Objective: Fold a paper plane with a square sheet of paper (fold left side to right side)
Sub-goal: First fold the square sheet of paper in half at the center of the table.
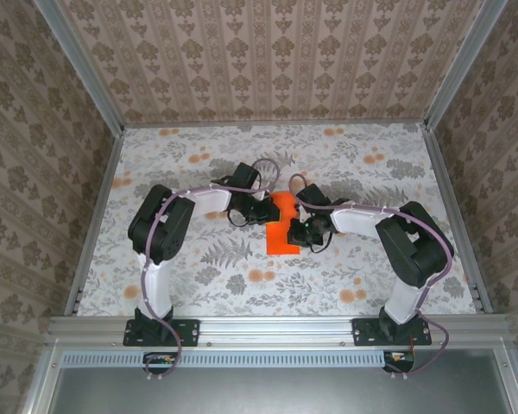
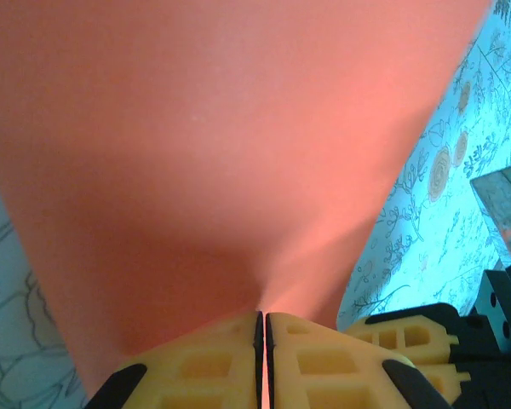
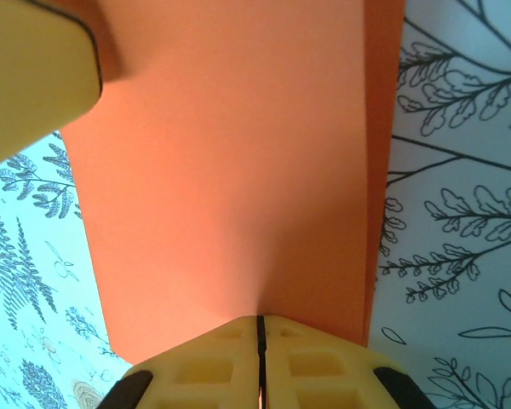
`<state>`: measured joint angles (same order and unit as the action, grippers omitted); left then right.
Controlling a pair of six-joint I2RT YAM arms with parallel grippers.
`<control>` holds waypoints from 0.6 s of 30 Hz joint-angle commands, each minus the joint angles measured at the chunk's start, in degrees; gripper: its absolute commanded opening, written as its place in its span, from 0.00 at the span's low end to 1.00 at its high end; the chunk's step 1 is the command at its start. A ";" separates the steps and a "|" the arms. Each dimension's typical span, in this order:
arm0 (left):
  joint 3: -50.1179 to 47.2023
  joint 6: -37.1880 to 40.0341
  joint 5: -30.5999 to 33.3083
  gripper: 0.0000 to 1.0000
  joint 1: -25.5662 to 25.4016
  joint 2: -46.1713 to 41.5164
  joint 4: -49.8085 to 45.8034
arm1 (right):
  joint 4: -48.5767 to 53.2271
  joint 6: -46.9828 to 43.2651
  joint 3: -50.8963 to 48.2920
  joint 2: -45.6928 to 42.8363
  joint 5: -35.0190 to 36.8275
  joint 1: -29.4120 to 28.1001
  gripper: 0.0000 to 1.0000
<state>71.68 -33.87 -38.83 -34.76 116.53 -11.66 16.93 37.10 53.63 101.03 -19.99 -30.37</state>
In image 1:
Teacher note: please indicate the orange square paper sheet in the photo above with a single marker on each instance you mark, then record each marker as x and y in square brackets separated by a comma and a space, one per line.
[280, 241]

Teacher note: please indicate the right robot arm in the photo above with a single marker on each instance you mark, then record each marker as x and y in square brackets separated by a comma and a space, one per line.
[414, 254]

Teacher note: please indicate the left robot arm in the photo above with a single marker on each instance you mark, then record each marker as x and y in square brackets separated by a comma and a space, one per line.
[164, 224]

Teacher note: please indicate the grey metal sheet panel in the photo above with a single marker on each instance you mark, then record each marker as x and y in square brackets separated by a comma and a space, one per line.
[285, 392]

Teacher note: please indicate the floral patterned table cover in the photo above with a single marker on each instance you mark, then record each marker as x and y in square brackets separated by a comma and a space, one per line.
[241, 293]

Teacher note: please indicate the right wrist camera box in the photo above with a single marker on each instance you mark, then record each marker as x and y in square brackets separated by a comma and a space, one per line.
[313, 196]

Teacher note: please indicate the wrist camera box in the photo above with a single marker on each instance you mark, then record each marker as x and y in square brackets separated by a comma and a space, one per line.
[313, 196]
[247, 177]

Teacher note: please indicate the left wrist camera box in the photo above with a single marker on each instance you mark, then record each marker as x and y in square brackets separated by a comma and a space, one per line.
[247, 177]

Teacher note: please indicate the thin aluminium table edge rail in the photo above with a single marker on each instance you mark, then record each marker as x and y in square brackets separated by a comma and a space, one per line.
[276, 124]

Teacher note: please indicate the wide aluminium mounting rail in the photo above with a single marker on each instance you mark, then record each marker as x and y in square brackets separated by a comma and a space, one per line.
[276, 330]

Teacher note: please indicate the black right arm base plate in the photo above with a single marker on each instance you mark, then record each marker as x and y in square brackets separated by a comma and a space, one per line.
[362, 334]

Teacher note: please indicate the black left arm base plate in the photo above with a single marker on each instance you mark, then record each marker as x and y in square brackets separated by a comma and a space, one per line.
[187, 334]

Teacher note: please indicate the aluminium side rail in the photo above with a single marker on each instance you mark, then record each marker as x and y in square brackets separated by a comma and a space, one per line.
[96, 215]
[455, 194]

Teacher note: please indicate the aluminium frame post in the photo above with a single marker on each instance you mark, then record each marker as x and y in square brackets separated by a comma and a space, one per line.
[81, 64]
[463, 64]

